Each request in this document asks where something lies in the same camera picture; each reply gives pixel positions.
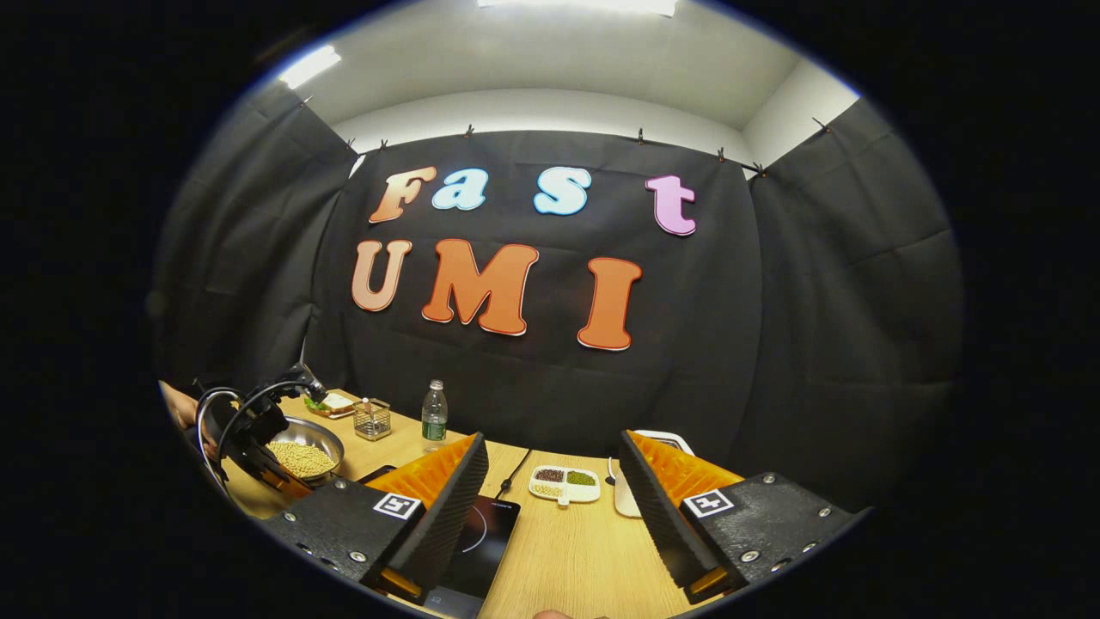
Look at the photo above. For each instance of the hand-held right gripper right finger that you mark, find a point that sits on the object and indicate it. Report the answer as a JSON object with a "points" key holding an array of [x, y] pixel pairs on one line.
{"points": [[657, 516]]}

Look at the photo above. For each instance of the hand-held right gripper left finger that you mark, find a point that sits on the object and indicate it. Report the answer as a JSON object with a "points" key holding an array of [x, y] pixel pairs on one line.
{"points": [[447, 516]]}

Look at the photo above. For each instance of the white divided dish of beans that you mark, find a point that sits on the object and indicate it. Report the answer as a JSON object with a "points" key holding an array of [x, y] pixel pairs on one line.
{"points": [[563, 484]]}

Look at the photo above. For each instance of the pile of yellow soybeans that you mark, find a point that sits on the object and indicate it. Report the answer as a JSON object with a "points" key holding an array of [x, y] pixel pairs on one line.
{"points": [[302, 460]]}

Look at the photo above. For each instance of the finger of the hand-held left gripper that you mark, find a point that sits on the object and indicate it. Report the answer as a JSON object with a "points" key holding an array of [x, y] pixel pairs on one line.
{"points": [[275, 468]]}

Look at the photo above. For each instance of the sandwich with lettuce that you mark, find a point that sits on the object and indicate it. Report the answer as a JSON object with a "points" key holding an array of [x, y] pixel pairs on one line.
{"points": [[331, 404]]}

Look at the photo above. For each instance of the black backdrop cloth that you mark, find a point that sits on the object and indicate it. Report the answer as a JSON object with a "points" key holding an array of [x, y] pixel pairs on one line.
{"points": [[730, 301]]}

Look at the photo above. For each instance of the black induction cooktop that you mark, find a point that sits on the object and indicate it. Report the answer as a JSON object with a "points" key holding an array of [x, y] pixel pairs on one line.
{"points": [[490, 533]]}

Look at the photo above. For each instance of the clear water bottle green label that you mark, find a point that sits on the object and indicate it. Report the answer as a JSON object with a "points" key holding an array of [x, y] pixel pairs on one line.
{"points": [[434, 421]]}

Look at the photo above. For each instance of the white toaster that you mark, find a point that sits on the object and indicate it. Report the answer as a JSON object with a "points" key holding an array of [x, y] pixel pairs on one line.
{"points": [[626, 499]]}

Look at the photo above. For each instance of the ceiling light panel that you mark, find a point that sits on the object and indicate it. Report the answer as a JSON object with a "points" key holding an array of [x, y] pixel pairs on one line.
{"points": [[309, 66], [576, 5]]}

